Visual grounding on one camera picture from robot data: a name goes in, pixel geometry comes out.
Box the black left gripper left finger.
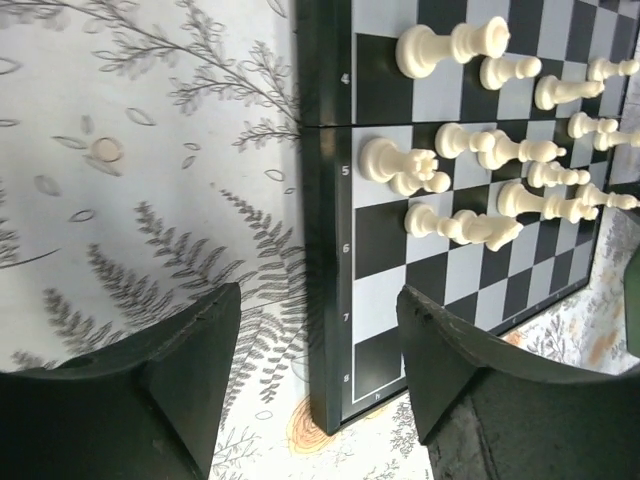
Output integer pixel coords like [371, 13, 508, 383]
[1, 283, 241, 479]

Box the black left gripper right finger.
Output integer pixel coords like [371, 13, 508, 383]
[397, 286, 639, 479]

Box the white chess pawn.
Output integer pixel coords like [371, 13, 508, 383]
[479, 57, 542, 90]

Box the black magnetic chess board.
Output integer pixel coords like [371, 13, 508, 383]
[296, 1, 639, 434]

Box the white chess queen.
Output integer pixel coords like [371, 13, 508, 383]
[358, 137, 452, 197]

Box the floral patterned table mat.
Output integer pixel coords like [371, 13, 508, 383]
[1, 1, 639, 479]

